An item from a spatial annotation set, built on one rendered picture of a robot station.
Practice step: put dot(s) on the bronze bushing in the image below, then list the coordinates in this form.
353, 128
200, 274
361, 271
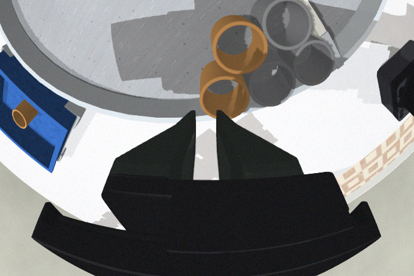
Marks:
247, 61
232, 104
23, 114

